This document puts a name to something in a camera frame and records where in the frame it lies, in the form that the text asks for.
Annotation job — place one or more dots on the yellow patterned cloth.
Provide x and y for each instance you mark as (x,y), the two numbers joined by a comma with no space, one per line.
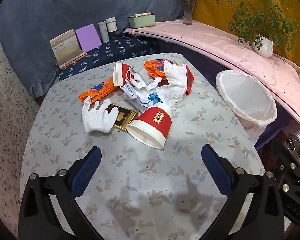
(207,7)

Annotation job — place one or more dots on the white plant pot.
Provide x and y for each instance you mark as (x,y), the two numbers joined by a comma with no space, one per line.
(263,47)

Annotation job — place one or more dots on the white paper towel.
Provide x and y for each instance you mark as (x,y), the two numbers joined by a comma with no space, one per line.
(175,80)

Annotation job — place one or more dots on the green tissue box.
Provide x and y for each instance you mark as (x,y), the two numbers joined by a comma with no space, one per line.
(142,21)

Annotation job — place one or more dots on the white lined trash bin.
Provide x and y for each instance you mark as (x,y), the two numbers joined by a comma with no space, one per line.
(247,97)

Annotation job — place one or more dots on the black and gold box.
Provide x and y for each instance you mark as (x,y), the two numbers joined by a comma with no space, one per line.
(122,117)

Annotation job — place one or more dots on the rabbit print tablecloth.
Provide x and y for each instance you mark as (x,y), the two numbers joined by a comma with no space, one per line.
(140,180)

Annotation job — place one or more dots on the green leafy plant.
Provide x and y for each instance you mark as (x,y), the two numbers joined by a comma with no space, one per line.
(260,15)

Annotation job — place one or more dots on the navy leaf print cloth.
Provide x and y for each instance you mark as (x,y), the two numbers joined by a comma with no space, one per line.
(115,51)

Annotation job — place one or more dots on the white plastic packet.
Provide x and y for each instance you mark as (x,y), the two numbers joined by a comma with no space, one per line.
(135,97)

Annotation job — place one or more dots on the white glove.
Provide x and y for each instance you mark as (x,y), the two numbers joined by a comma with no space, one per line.
(95,120)

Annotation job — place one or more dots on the orange snack wrapper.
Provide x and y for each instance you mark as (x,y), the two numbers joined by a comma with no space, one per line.
(97,90)
(155,66)

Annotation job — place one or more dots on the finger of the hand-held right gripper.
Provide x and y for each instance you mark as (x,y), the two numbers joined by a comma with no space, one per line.
(287,170)

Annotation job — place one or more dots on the blue-grey blanket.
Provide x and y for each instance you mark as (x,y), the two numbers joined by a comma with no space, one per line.
(65,10)

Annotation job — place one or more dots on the clear glass jar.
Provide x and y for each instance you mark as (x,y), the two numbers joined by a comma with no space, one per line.
(293,143)

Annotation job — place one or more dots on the pink cloth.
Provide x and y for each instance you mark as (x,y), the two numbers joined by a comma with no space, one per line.
(215,45)

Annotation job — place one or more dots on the white cosmetic jar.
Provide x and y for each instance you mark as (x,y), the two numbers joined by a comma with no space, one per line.
(111,25)

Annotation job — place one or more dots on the glass vase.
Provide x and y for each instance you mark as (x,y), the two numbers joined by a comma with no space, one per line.
(188,13)

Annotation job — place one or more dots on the red paper cup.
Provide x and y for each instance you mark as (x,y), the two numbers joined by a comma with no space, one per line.
(123,73)
(152,122)

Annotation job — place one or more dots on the white crumpled tissue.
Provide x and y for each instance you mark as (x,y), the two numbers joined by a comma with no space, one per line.
(143,84)

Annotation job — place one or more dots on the red envelope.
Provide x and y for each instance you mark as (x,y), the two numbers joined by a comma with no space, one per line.
(190,80)

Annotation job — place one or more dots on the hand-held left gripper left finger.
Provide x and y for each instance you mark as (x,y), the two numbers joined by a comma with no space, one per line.
(87,170)

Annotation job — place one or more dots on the grey cosmetic tube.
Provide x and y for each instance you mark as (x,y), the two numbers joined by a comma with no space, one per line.
(103,32)

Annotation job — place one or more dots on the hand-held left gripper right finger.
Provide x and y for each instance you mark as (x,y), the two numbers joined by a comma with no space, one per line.
(216,167)

